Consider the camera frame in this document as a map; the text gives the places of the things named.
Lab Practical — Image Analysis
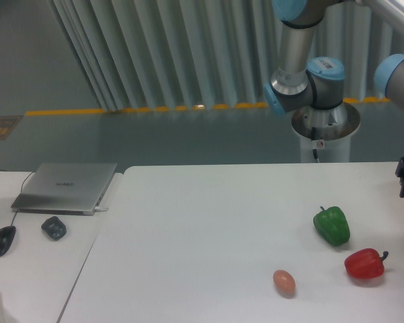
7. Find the black mouse cable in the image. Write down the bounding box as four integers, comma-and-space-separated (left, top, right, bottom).
0, 168, 37, 228

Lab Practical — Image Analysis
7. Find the brown egg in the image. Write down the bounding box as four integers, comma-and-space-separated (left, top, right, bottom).
273, 269, 296, 298

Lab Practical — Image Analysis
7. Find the silver closed laptop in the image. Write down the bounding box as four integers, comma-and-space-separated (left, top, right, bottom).
11, 163, 117, 215

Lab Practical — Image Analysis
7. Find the dark grey small gadget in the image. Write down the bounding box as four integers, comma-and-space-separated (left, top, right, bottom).
41, 216, 67, 241

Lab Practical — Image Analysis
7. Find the black pedestal cable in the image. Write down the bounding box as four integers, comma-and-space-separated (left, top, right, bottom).
310, 127, 320, 164

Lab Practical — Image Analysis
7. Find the green bell pepper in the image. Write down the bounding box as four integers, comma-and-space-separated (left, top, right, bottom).
313, 206, 350, 246

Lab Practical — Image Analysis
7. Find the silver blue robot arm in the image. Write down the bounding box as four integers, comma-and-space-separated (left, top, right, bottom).
263, 1, 404, 198

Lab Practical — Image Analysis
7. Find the corrugated grey curtain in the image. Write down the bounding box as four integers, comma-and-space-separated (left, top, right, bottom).
46, 0, 404, 112

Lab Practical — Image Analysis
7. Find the black computer mouse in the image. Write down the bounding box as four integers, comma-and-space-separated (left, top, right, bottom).
0, 225, 16, 257

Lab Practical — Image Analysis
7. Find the red bell pepper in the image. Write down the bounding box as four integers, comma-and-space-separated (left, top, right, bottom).
344, 248, 389, 279

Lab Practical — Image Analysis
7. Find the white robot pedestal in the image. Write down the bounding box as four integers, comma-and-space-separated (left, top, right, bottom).
292, 103, 360, 164

